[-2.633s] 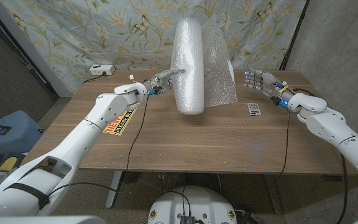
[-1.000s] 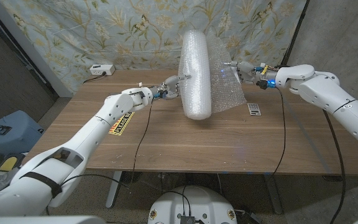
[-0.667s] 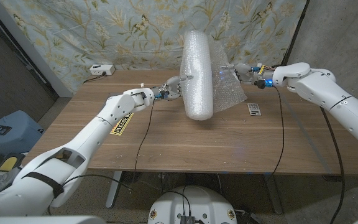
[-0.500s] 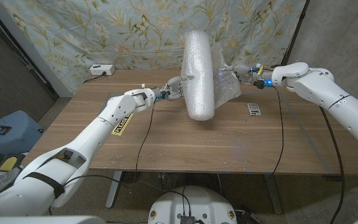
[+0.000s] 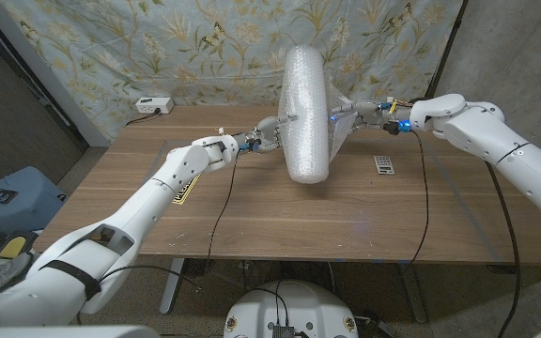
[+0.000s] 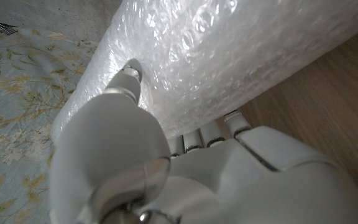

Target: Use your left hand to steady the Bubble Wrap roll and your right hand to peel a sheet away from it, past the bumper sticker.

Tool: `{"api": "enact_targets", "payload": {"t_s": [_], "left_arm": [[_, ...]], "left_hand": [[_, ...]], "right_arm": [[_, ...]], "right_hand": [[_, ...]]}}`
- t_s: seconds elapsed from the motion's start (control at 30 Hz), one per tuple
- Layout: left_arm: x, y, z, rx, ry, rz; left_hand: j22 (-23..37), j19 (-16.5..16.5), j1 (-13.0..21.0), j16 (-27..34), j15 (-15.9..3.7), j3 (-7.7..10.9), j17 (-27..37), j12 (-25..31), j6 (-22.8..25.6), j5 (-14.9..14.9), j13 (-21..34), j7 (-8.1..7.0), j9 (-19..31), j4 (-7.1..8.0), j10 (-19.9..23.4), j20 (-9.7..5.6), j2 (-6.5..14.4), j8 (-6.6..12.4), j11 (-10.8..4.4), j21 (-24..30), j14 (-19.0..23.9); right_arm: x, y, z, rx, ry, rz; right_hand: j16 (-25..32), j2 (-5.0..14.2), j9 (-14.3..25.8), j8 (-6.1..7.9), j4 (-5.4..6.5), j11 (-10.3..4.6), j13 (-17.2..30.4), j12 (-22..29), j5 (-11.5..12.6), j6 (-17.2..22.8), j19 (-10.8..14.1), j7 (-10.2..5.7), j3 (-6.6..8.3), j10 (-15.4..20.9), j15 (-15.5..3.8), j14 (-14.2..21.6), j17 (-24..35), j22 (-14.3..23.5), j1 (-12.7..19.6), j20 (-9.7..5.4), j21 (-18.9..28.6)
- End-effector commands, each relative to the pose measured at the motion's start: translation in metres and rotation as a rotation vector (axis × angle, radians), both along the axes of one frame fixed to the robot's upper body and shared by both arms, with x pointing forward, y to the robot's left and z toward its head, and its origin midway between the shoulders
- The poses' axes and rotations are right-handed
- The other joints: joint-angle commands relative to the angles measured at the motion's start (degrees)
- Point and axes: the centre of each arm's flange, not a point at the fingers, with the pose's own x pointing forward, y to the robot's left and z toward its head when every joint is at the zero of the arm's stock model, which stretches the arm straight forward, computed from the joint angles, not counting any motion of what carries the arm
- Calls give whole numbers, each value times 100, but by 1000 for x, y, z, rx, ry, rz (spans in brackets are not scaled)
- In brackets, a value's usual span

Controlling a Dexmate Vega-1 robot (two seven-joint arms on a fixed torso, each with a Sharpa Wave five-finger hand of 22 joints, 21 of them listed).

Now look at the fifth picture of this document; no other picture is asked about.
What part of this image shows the white power strip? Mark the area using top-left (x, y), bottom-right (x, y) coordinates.
top-left (134, 97), bottom-right (176, 115)

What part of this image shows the small grey calculator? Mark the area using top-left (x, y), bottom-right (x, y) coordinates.
top-left (373, 155), bottom-right (396, 177)

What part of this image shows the yellow new driver bumper sticker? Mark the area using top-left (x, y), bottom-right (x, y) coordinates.
top-left (171, 173), bottom-right (202, 207)

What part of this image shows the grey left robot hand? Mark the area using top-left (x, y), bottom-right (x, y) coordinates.
top-left (240, 114), bottom-right (300, 155)

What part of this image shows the black power strip cord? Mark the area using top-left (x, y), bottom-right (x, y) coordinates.
top-left (125, 108), bottom-right (162, 127)

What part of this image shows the white table leg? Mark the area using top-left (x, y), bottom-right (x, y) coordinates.
top-left (159, 257), bottom-right (187, 315)

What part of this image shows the grey table leg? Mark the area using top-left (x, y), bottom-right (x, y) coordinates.
top-left (397, 262), bottom-right (427, 324)

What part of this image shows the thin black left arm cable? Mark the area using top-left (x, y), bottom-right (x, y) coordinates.
top-left (96, 154), bottom-right (240, 291)

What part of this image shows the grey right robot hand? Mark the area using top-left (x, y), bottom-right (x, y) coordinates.
top-left (329, 100), bottom-right (396, 137)

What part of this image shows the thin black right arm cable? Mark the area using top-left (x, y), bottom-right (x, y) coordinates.
top-left (401, 130), bottom-right (430, 267)

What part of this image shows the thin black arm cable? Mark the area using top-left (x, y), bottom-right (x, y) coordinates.
top-left (401, 130), bottom-right (430, 267)
top-left (96, 154), bottom-right (240, 291)

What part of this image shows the yellow and black pad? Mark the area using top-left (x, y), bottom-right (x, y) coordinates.
top-left (0, 229), bottom-right (39, 264)

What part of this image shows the floral printed backdrop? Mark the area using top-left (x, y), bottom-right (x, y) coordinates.
top-left (0, 0), bottom-right (464, 142)

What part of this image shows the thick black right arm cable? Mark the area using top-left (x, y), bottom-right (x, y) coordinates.
top-left (484, 159), bottom-right (521, 338)

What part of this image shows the black backdrop stand pole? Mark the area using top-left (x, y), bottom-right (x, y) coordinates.
top-left (420, 0), bottom-right (470, 107)

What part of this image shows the clear bubble wrap roll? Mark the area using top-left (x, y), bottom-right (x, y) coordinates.
top-left (277, 44), bottom-right (363, 185)

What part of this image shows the blue plastic storage bin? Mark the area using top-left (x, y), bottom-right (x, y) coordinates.
top-left (0, 165), bottom-right (68, 236)

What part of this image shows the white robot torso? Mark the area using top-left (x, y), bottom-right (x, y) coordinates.
top-left (223, 280), bottom-right (360, 338)

